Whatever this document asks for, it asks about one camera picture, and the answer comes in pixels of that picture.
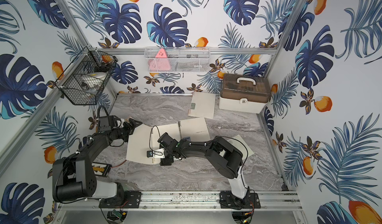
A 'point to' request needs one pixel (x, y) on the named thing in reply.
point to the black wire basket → (84, 81)
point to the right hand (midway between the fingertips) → (161, 153)
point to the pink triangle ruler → (160, 62)
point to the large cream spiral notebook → (144, 139)
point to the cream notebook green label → (202, 105)
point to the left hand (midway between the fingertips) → (139, 125)
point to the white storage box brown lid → (244, 93)
